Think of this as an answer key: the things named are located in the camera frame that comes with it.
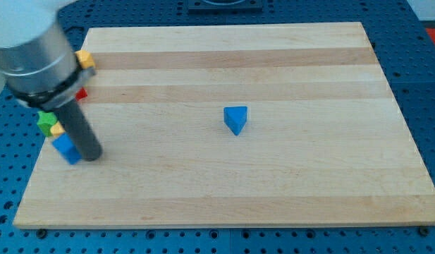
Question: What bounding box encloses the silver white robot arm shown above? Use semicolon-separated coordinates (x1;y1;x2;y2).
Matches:
0;0;95;111

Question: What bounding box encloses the blue triangle block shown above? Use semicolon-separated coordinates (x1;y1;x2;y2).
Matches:
223;106;247;135

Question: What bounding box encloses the wooden board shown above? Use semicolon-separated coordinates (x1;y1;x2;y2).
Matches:
13;22;435;229

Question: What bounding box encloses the red block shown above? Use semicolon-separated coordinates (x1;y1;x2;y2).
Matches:
75;87;88;101

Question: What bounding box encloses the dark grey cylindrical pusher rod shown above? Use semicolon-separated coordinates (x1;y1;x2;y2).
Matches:
53;99;103;162

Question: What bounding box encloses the yellow hexagon block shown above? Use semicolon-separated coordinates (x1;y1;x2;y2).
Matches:
75;49;96;69

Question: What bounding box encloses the blue cube block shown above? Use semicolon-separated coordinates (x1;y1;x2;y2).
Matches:
51;133;82;164

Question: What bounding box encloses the small yellow block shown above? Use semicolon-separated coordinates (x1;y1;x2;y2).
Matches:
50;121;65;137

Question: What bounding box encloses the green star block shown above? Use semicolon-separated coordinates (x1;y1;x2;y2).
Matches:
37;111;58;137

